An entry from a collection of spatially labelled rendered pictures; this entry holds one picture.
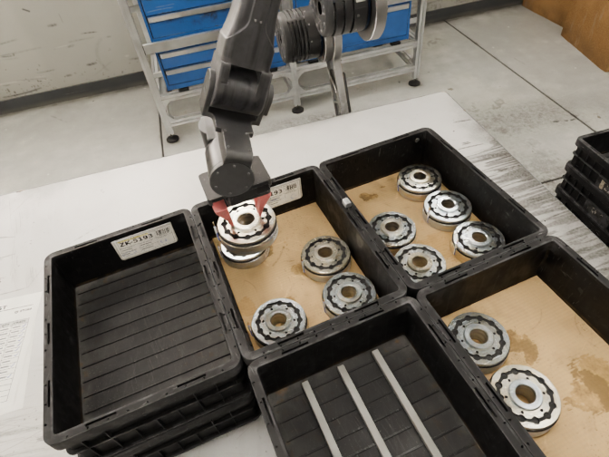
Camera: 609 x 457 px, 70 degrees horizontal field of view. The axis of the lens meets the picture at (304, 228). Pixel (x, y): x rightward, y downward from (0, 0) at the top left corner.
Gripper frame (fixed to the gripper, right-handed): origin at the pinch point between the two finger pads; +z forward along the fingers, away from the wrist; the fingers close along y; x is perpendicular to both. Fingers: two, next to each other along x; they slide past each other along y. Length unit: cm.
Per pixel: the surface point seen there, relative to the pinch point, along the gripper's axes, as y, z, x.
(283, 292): 2.8, 20.5, -4.2
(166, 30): 8, 49, 194
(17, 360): -56, 33, 13
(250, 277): -2.0, 20.8, 2.5
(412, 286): 22.1, 10.0, -19.6
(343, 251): 17.5, 17.9, -2.2
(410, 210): 37.7, 21.5, 4.0
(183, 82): 8, 80, 193
